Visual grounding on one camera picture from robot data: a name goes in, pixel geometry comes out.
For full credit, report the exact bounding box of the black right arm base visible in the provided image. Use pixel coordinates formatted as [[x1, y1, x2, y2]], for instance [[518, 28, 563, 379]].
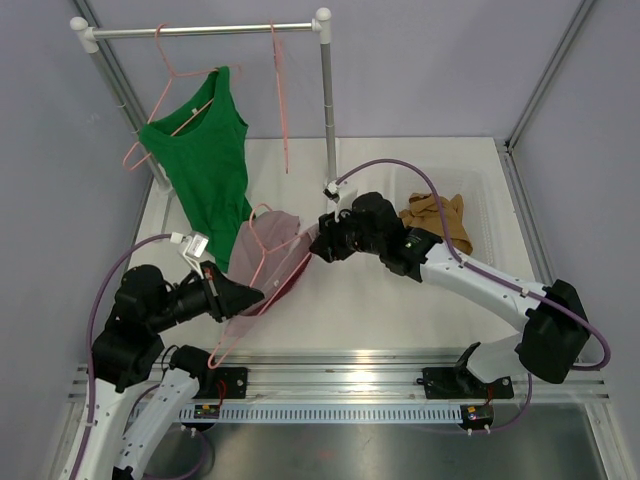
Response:
[[416, 367, 514, 400]]

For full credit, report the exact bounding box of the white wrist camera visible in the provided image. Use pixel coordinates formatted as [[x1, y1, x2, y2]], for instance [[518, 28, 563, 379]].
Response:
[[170, 231, 209, 278], [323, 181, 358, 221]]

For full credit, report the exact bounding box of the pink hanger of green top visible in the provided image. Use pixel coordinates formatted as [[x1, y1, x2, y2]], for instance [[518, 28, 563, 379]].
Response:
[[122, 23, 244, 173]]

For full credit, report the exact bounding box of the green tank top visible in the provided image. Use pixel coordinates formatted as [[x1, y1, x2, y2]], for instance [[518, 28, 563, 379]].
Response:
[[139, 66, 252, 272]]

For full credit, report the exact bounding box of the pink hanger of brown top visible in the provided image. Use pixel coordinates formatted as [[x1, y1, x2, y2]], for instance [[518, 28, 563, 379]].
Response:
[[269, 21, 290, 174]]

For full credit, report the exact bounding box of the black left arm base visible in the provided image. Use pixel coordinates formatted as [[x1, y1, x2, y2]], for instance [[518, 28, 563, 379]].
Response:
[[213, 367, 249, 401]]

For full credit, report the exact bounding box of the pink tank top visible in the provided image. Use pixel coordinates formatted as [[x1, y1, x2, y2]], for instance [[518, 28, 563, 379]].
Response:
[[217, 209, 321, 349]]

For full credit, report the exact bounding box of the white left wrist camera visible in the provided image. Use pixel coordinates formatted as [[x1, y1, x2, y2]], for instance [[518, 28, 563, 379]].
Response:
[[170, 231, 209, 278]]

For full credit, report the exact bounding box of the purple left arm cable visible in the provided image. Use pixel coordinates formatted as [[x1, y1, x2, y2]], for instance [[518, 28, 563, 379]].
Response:
[[67, 233, 176, 479]]

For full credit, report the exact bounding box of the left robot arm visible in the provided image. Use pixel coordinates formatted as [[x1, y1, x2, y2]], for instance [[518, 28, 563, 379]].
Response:
[[61, 261, 264, 479]]

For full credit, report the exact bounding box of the white slotted cable duct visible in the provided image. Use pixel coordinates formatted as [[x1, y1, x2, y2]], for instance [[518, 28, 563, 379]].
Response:
[[178, 403, 462, 424]]

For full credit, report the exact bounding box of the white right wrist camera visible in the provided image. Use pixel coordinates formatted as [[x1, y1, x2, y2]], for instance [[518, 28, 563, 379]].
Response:
[[323, 181, 358, 221]]

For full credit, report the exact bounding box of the brown tank top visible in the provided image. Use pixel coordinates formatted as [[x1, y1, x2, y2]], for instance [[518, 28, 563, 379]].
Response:
[[398, 193, 473, 255]]

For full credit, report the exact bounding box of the white plastic basket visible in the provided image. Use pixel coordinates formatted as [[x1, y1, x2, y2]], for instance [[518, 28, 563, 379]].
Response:
[[393, 167, 497, 265]]

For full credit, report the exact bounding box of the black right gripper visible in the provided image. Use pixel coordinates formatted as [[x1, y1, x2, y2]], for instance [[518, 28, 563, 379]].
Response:
[[310, 203, 385, 263]]

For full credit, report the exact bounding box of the white clothes rack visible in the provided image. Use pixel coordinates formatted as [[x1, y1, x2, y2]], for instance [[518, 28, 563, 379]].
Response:
[[69, 7, 344, 196]]

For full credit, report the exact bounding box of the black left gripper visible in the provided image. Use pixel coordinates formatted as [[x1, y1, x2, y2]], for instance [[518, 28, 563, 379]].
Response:
[[149, 259, 265, 333]]

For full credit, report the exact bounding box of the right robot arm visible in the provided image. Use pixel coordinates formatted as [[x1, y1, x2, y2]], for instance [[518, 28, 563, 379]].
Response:
[[310, 192, 590, 399]]

